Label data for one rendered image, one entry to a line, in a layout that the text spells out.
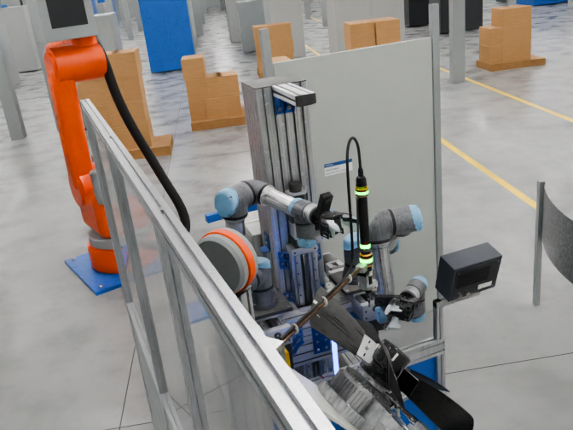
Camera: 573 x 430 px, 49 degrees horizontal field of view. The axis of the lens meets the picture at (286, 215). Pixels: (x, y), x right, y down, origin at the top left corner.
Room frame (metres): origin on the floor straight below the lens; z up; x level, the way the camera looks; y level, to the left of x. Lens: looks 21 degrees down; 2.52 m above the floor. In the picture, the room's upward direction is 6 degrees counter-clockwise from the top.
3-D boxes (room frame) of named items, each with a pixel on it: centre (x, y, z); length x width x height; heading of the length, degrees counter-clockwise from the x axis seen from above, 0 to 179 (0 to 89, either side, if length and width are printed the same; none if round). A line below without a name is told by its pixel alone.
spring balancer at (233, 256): (1.38, 0.16, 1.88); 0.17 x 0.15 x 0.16; 20
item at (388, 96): (3.99, -0.53, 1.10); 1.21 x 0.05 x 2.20; 110
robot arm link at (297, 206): (2.30, -0.07, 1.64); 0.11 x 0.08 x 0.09; 30
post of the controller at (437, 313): (2.49, -0.63, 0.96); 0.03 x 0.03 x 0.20; 20
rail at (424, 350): (2.34, -0.23, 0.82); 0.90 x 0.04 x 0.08; 110
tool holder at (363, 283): (1.96, -0.25, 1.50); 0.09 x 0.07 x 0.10; 145
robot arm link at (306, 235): (2.31, -0.08, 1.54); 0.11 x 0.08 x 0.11; 137
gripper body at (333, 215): (2.16, -0.14, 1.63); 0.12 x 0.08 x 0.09; 30
